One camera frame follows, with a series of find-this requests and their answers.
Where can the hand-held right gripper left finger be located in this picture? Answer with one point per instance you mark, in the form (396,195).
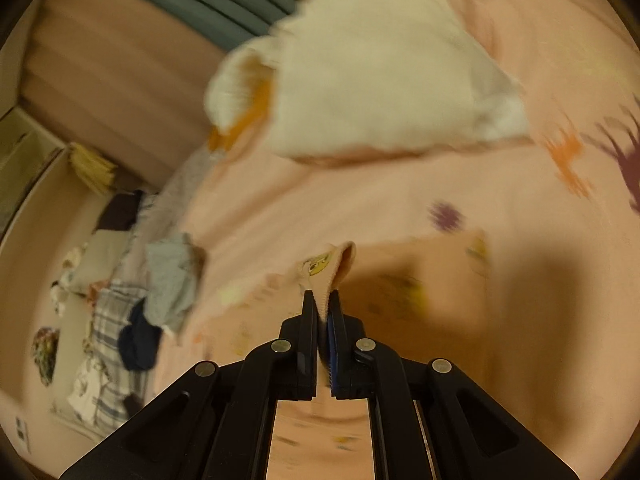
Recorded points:
(310,327)

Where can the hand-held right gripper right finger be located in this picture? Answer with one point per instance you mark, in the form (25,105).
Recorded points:
(334,360)

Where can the pink printed small garment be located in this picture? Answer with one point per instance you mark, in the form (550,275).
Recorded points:
(385,280)

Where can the grey-blue garment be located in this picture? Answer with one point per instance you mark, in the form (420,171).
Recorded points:
(172,280)

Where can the navy garment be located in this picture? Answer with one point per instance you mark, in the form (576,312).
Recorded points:
(140,345)

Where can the light grey cloth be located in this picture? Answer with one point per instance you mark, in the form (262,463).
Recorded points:
(175,195)

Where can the plaid cloth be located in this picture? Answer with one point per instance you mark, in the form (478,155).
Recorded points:
(107,310)

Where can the dark brown cloth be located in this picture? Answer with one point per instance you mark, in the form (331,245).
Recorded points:
(117,212)

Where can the pink printed bed sheet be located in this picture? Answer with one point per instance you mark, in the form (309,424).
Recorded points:
(500,200)

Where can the white printed cloth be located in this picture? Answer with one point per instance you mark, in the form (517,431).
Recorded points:
(87,390)

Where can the small white cloth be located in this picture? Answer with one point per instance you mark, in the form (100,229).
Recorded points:
(62,282)

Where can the white fluffy blanket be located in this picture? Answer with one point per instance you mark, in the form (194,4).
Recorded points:
(375,70)

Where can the colourful patterned cloth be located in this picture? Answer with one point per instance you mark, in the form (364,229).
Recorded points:
(45,355)

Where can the yellow cloth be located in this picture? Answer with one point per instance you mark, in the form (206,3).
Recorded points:
(92,170)

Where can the pink curtain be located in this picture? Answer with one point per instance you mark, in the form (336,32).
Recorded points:
(115,70)

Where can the white open shelf unit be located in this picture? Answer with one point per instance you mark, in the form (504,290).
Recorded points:
(25,160)

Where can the grey-green curtain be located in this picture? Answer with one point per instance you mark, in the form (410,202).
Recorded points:
(210,5)

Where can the white wall socket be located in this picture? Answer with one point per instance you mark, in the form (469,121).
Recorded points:
(22,432)

